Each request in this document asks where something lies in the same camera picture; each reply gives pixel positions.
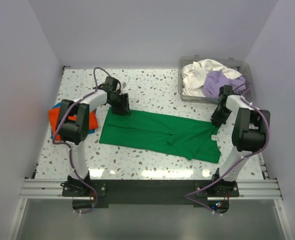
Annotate green t shirt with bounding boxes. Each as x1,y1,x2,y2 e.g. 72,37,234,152
99,110,221,164

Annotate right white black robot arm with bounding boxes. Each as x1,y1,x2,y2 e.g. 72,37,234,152
210,85,271,183

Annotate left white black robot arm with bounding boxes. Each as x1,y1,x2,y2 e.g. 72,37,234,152
52,76,131,181

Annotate lavender crumpled t shirt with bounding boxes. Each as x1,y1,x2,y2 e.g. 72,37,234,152
203,71,246,99

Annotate clear plastic bin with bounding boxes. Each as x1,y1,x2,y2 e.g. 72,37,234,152
178,56,255,102

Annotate white crumpled t shirt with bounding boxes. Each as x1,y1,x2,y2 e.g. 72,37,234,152
181,59,244,97

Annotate folded blue t shirt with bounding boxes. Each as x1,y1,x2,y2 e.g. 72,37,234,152
49,101,97,141

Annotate folded orange t shirt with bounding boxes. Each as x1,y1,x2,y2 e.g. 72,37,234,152
48,107,99,142

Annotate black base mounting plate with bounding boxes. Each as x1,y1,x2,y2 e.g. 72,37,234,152
60,179,240,213

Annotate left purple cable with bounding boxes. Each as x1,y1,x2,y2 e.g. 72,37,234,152
51,66,113,215

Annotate aluminium frame rail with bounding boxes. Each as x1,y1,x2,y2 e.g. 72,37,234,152
19,178,283,200

